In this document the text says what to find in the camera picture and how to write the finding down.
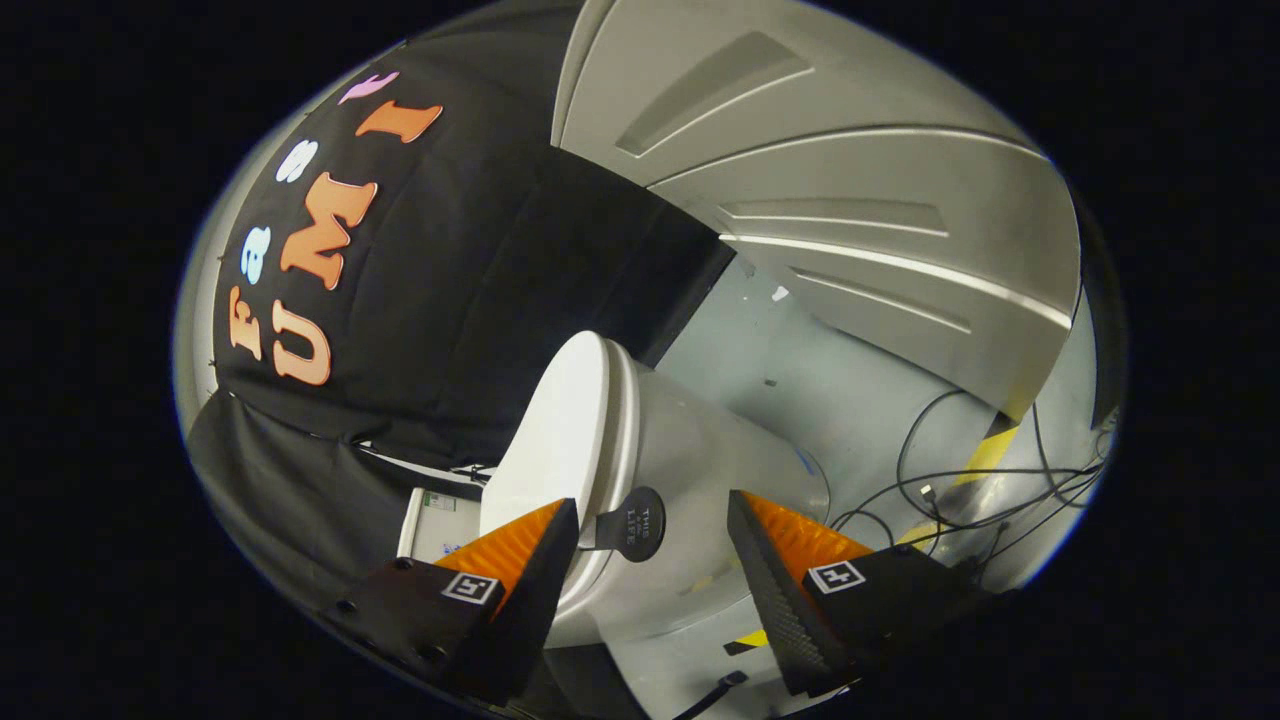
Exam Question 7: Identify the black lid lifter tab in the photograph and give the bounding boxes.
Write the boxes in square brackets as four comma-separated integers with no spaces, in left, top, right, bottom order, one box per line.
[578,486,666,563]

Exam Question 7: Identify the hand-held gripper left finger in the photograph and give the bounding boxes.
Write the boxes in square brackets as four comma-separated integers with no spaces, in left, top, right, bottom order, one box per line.
[320,498,581,706]

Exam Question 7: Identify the white toilet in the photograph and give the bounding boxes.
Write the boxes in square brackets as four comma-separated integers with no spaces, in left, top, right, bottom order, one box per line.
[398,362,831,649]

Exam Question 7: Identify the black floor cables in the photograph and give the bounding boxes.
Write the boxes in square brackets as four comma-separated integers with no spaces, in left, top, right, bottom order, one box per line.
[672,390,1113,720]

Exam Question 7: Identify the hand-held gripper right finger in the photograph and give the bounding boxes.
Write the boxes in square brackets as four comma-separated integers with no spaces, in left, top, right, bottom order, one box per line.
[727,490,986,698]

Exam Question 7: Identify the white panelled cabinet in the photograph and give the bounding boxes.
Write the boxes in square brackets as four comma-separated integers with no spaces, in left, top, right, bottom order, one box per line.
[550,0,1086,411]

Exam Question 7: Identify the yellow black floor tape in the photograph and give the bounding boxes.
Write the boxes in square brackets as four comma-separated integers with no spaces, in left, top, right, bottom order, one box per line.
[725,410,1031,656]

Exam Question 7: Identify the white toilet lid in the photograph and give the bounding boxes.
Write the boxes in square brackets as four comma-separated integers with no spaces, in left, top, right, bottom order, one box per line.
[480,330,643,621]

